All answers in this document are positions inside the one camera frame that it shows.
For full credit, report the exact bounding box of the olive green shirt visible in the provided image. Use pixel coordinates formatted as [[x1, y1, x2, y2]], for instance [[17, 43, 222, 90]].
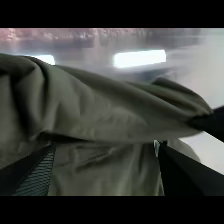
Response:
[[0, 53, 214, 197]]

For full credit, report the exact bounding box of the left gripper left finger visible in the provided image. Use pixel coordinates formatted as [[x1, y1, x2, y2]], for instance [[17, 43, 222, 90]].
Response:
[[0, 142, 57, 197]]

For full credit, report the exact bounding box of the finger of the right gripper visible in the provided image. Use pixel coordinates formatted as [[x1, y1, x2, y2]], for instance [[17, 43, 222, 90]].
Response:
[[189, 105, 224, 143]]

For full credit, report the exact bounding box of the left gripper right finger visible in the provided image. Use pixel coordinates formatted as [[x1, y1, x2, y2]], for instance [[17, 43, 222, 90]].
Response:
[[157, 140, 224, 197]]

